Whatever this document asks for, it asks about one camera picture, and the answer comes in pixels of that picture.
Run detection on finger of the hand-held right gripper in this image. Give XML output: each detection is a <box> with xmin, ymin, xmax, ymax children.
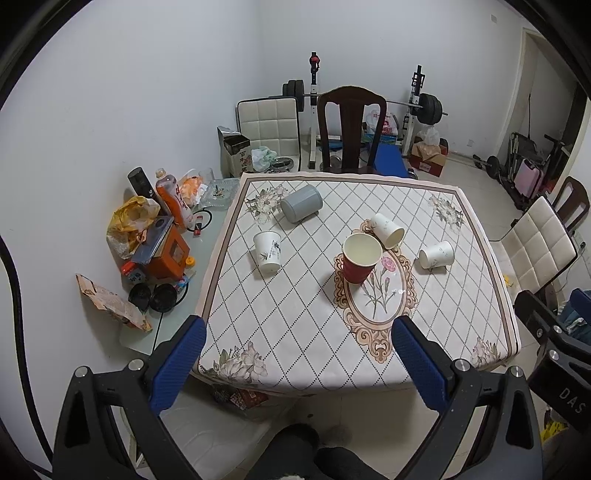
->
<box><xmin>569</xmin><ymin>287</ymin><xmax>591</xmax><ymax>325</ymax></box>
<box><xmin>513</xmin><ymin>290</ymin><xmax>573</xmax><ymax>344</ymax></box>

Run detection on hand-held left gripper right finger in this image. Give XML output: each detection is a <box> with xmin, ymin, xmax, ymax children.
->
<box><xmin>390</xmin><ymin>315</ymin><xmax>544</xmax><ymax>480</ymax></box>

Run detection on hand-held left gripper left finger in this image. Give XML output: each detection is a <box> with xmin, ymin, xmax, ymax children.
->
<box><xmin>52</xmin><ymin>314</ymin><xmax>208</xmax><ymax>480</ymax></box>

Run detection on white speckled paper cup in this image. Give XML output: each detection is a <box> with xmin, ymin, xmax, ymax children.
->
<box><xmin>372</xmin><ymin>213</ymin><xmax>406</xmax><ymax>250</ymax></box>
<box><xmin>418</xmin><ymin>240</ymin><xmax>455</xmax><ymax>270</ymax></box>

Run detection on red paper cup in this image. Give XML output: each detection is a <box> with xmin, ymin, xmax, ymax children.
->
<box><xmin>342</xmin><ymin>233</ymin><xmax>384</xmax><ymax>284</ymax></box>

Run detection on white cup with plant print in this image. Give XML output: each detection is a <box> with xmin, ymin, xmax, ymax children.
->
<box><xmin>252</xmin><ymin>231</ymin><xmax>282</xmax><ymax>273</ymax></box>

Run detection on grey plastic cup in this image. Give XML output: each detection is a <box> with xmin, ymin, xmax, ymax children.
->
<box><xmin>281</xmin><ymin>184</ymin><xmax>322</xmax><ymax>224</ymax></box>

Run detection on white padded chair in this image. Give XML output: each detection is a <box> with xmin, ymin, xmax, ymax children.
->
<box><xmin>236</xmin><ymin>97</ymin><xmax>303</xmax><ymax>171</ymax></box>
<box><xmin>489</xmin><ymin>196</ymin><xmax>580</xmax><ymax>296</ymax></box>

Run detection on red printed packet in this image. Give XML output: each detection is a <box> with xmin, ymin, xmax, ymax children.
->
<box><xmin>212</xmin><ymin>385</ymin><xmax>269</xmax><ymax>409</ymax></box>

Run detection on brown printed paper bag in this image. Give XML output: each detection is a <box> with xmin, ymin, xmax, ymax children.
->
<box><xmin>76</xmin><ymin>273</ymin><xmax>153</xmax><ymax>333</ymax></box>

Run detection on orange box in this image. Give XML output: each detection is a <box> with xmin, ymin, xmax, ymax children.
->
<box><xmin>134</xmin><ymin>217</ymin><xmax>191</xmax><ymax>280</ymax></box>

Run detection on dark wooden chair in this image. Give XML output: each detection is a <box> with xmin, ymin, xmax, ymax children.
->
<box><xmin>551</xmin><ymin>176</ymin><xmax>591</xmax><ymax>232</ymax></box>
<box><xmin>317</xmin><ymin>86</ymin><xmax>387</xmax><ymax>176</ymax></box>

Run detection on glass side table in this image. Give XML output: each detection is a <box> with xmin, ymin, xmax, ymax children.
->
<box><xmin>119</xmin><ymin>178</ymin><xmax>241</xmax><ymax>356</ymax></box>

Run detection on diamond pattern floral tablecloth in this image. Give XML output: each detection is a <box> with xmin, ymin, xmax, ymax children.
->
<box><xmin>190</xmin><ymin>171</ymin><xmax>522</xmax><ymax>398</ymax></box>

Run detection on pink suitcase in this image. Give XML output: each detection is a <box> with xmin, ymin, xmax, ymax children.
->
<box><xmin>515</xmin><ymin>157</ymin><xmax>548</xmax><ymax>197</ymax></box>

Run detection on yellow plastic bag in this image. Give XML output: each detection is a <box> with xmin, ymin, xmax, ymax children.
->
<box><xmin>107</xmin><ymin>196</ymin><xmax>161</xmax><ymax>259</ymax></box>

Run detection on small black dumbbell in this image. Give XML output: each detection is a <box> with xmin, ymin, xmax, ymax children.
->
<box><xmin>472</xmin><ymin>154</ymin><xmax>502</xmax><ymax>175</ymax></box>

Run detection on person's dark legs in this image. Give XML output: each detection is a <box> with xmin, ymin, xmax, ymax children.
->
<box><xmin>256</xmin><ymin>422</ymin><xmax>416</xmax><ymax>480</ymax></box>

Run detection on black folded cart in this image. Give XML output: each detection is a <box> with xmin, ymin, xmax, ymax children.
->
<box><xmin>505</xmin><ymin>131</ymin><xmax>573</xmax><ymax>195</ymax></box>

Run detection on orange juice bottle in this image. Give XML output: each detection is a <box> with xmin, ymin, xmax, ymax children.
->
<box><xmin>155</xmin><ymin>168</ymin><xmax>195</xmax><ymax>232</ymax></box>

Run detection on orange and white plastic bag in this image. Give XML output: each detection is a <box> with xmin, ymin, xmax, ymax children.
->
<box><xmin>178</xmin><ymin>170</ymin><xmax>211</xmax><ymax>204</ymax></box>

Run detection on red cardboard box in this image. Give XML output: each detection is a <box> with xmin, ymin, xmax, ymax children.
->
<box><xmin>409</xmin><ymin>138</ymin><xmax>450</xmax><ymax>177</ymax></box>

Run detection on glass ashtray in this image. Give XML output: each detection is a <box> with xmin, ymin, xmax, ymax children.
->
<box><xmin>201</xmin><ymin>179</ymin><xmax>241</xmax><ymax>210</ymax></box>

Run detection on black cylinder speaker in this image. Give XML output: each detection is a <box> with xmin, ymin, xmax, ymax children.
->
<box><xmin>127</xmin><ymin>167</ymin><xmax>162</xmax><ymax>217</ymax></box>

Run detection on blue weight bench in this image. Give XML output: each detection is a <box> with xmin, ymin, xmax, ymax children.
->
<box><xmin>369</xmin><ymin>138</ymin><xmax>414</xmax><ymax>178</ymax></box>

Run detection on open printed cardboard box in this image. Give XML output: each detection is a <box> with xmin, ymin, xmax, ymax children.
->
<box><xmin>217</xmin><ymin>126</ymin><xmax>252</xmax><ymax>178</ymax></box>

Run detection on black barbell with plates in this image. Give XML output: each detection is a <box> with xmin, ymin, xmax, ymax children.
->
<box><xmin>283</xmin><ymin>79</ymin><xmax>448</xmax><ymax>125</ymax></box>

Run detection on pale green cloth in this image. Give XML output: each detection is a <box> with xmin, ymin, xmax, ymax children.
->
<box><xmin>249</xmin><ymin>145</ymin><xmax>280</xmax><ymax>172</ymax></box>

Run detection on white and red plastic bag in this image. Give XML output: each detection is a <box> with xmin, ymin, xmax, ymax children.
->
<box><xmin>362</xmin><ymin>104</ymin><xmax>400</xmax><ymax>139</ymax></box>

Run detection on white barbell rack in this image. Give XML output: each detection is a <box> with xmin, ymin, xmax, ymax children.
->
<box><xmin>305</xmin><ymin>52</ymin><xmax>428</xmax><ymax>171</ymax></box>

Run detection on thick black cable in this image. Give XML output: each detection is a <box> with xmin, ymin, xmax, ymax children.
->
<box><xmin>0</xmin><ymin>235</ymin><xmax>54</xmax><ymax>476</ymax></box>

